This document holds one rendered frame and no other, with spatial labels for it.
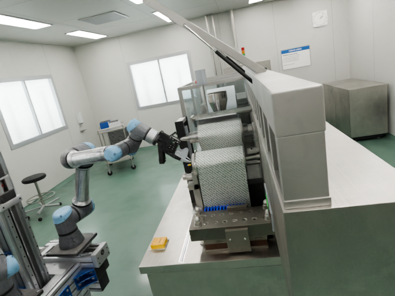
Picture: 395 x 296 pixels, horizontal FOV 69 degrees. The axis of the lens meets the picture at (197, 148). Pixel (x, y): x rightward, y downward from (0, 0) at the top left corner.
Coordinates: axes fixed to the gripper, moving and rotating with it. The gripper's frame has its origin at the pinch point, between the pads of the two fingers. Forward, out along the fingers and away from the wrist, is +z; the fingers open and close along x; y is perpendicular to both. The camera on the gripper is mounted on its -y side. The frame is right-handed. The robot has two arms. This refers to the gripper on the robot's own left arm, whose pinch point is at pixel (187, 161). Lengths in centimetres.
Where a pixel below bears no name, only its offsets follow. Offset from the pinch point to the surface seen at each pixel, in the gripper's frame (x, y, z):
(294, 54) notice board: 549, 128, 99
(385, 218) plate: -90, 45, 32
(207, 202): -6.2, -11.9, 19.4
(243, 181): -6.2, 7.8, 28.1
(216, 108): 67, 20, 0
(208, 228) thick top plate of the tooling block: -25.6, -12.7, 22.7
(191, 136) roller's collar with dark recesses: 22.2, 6.0, -4.7
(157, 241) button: -15.9, -39.8, 6.7
